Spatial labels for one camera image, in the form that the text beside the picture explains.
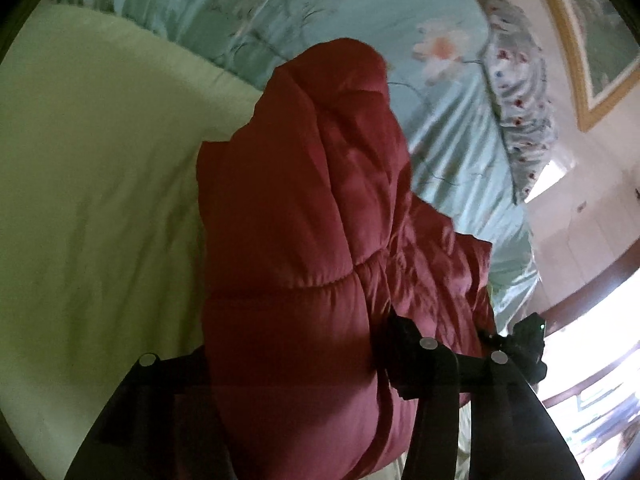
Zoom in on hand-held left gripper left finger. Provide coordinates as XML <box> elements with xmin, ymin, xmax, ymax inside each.
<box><xmin>65</xmin><ymin>346</ymin><xmax>242</xmax><ymax>480</ymax></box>

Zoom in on white floral pillow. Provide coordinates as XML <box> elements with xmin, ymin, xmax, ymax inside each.
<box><xmin>477</xmin><ymin>0</ymin><xmax>559</xmax><ymax>206</ymax></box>

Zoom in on teal floral quilt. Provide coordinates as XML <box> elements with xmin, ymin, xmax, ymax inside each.
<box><xmin>50</xmin><ymin>0</ymin><xmax>542</xmax><ymax>336</ymax></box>

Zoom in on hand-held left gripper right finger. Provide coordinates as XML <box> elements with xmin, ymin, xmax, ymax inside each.
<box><xmin>386</xmin><ymin>309</ymin><xmax>587</xmax><ymax>480</ymax></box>

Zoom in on wooden framed window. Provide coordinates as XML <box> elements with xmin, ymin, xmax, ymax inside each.
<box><xmin>530</xmin><ymin>237</ymin><xmax>640</xmax><ymax>480</ymax></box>

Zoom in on gold framed wall picture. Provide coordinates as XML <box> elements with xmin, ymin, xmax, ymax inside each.
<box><xmin>520</xmin><ymin>0</ymin><xmax>640</xmax><ymax>134</ymax></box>

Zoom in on red quilted jacket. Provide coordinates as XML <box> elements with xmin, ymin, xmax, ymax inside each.
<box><xmin>196</xmin><ymin>36</ymin><xmax>498</xmax><ymax>480</ymax></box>

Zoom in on light green blanket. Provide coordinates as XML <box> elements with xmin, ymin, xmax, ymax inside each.
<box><xmin>0</xmin><ymin>2</ymin><xmax>476</xmax><ymax>480</ymax></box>

